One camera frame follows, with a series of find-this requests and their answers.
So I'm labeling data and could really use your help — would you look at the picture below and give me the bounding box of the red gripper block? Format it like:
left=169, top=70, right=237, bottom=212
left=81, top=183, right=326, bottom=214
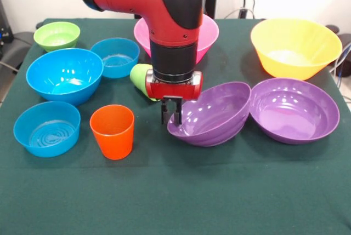
left=144, top=68, right=204, bottom=126

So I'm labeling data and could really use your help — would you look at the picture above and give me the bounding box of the purple bowl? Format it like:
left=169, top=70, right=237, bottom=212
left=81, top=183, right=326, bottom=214
left=248, top=78, right=341, bottom=145
left=166, top=81, right=252, bottom=147

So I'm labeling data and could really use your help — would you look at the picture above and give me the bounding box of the green cup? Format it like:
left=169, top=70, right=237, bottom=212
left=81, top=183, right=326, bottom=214
left=129, top=64, right=161, bottom=102

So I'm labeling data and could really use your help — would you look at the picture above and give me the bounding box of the pink bowl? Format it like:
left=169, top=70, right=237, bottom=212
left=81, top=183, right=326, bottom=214
left=133, top=13, right=220, bottom=66

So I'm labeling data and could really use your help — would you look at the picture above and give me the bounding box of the yellow bowl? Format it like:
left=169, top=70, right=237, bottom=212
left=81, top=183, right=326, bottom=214
left=250, top=18, right=343, bottom=82

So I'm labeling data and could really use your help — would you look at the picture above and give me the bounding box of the orange cup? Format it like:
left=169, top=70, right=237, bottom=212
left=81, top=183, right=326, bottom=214
left=89, top=104, right=135, bottom=161

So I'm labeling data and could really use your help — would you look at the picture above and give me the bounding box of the small blue bowl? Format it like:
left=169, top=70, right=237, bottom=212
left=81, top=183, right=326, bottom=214
left=89, top=37, right=141, bottom=79
left=13, top=101, right=81, bottom=158

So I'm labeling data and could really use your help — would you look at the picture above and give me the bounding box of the dark green tablecloth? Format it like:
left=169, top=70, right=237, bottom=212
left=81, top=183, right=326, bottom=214
left=0, top=18, right=351, bottom=235

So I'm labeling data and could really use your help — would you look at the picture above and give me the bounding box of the large blue bowl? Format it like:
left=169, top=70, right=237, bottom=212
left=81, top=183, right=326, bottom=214
left=25, top=48, right=104, bottom=106

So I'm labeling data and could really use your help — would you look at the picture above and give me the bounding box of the small green bowl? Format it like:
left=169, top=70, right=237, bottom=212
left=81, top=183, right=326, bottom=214
left=33, top=21, right=81, bottom=53

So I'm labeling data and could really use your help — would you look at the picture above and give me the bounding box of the black grey equipment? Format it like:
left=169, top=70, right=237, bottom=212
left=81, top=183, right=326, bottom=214
left=0, top=0, right=36, bottom=68

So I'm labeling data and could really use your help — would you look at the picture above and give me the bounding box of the blue cable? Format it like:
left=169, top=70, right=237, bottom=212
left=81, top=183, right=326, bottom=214
left=330, top=42, right=351, bottom=79

